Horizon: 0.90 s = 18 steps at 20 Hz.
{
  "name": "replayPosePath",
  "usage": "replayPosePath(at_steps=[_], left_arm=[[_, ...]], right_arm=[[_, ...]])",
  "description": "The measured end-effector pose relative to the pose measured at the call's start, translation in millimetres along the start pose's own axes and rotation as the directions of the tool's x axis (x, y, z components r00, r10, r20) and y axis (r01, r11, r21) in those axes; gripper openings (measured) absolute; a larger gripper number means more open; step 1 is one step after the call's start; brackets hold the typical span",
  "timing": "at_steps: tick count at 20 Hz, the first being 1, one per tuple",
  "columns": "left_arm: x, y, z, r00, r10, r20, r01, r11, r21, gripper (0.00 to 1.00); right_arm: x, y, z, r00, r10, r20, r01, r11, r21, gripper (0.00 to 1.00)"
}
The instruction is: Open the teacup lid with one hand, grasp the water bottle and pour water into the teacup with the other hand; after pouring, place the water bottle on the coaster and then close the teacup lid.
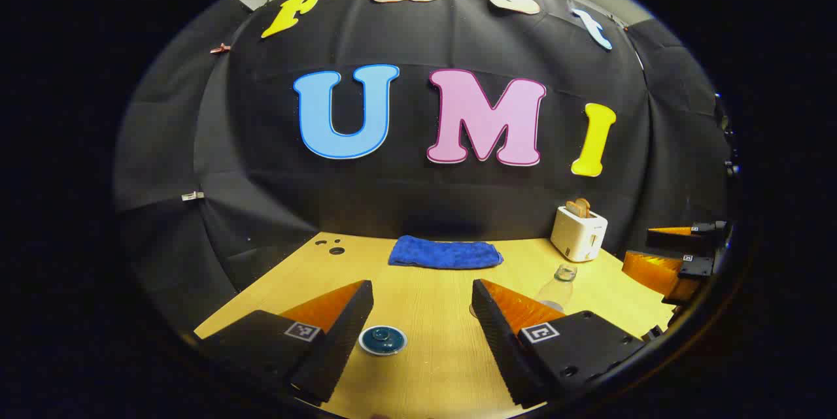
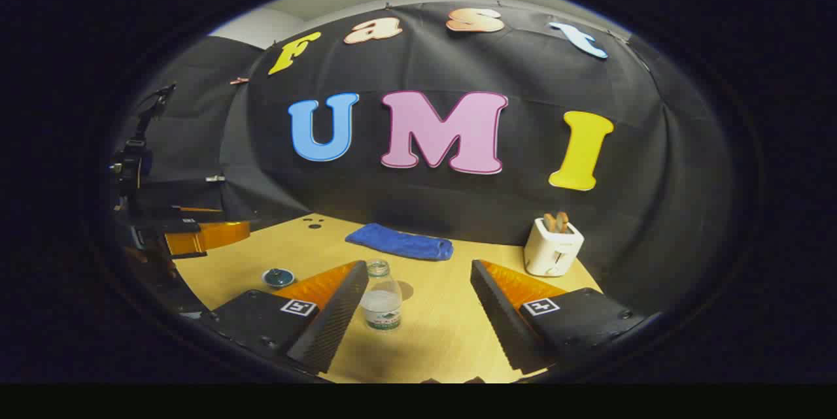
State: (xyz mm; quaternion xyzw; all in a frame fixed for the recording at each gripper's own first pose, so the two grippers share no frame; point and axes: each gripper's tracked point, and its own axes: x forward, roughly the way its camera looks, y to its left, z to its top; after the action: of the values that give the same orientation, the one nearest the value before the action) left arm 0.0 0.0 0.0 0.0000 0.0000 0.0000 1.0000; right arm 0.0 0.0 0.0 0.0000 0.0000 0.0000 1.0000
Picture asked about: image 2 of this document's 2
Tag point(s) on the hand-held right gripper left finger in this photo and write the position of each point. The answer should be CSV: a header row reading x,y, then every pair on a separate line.
x,y
330,321

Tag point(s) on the white toaster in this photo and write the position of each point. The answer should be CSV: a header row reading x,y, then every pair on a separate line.
x,y
552,252

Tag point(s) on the black backdrop cloth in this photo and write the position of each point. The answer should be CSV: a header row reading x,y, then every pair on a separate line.
x,y
458,203

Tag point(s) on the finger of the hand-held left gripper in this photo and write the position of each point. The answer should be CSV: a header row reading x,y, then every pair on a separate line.
x,y
209,234
163,219

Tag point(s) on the round brown coaster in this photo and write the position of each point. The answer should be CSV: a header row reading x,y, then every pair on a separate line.
x,y
407,289

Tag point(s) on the clear plastic water bottle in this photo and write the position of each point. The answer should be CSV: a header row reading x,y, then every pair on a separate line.
x,y
381,304

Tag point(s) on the blue towel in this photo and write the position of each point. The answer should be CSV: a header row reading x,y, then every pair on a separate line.
x,y
402,242

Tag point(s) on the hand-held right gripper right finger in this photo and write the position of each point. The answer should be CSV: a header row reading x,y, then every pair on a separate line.
x,y
500,318

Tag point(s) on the toast slice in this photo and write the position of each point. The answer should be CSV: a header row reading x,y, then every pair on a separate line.
x,y
562,221
550,223

